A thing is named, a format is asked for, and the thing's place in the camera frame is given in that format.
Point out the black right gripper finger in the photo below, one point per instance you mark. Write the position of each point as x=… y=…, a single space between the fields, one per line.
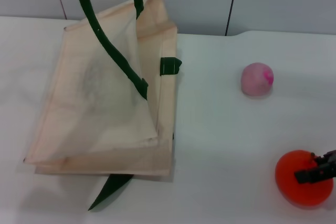
x=315 y=174
x=328 y=157

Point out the orange fruit with stem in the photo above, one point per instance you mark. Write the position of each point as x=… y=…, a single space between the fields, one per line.
x=288 y=169

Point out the pink peach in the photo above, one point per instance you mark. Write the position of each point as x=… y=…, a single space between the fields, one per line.
x=254 y=79

